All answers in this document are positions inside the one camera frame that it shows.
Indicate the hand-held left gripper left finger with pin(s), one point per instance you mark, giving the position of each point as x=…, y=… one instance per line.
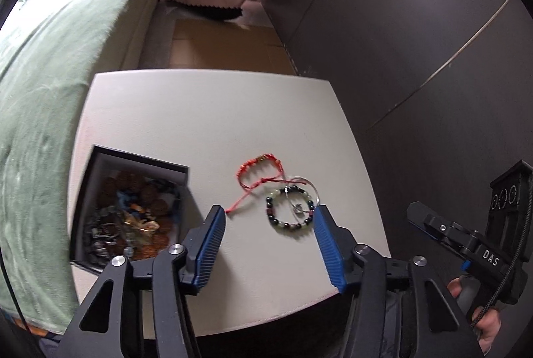
x=210, y=249

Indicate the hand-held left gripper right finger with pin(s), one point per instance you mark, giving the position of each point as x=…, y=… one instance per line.
x=329, y=254

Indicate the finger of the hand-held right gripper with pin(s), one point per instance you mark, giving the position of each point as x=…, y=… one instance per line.
x=437, y=226

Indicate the thin silver bangle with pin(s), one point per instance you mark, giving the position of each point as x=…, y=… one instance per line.
x=310, y=181

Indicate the black cardboard box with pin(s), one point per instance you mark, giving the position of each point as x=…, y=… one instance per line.
x=175, y=179

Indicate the pile of mixed jewelry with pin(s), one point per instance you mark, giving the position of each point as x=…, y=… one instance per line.
x=125, y=224

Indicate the person's right hand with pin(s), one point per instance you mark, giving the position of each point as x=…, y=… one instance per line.
x=489, y=331

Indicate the white square bedside table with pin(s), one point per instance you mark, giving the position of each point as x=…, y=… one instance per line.
x=208, y=112

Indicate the dark grey wardrobe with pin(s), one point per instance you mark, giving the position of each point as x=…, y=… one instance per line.
x=416, y=29

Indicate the flat cardboard sheet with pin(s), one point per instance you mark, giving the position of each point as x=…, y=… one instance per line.
x=225, y=45

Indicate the beige upholstered bed frame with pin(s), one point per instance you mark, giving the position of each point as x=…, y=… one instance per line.
x=145, y=16

